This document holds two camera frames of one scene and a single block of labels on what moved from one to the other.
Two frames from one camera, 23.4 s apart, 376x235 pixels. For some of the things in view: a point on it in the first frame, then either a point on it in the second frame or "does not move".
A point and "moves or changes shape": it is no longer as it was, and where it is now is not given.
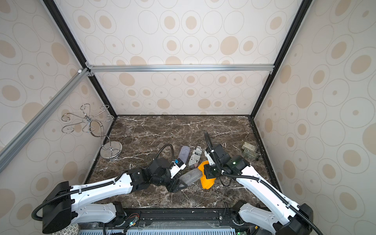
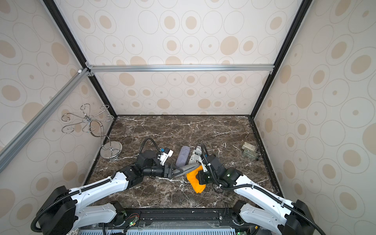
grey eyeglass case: (191, 176) to (187, 168)
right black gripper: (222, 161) to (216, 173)
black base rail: (181, 217) does not move
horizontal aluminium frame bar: (228, 67) does not move
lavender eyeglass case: (184, 153) does not move
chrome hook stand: (91, 123) does not move
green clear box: (249, 151) does not move
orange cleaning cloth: (206, 183) moves or changes shape
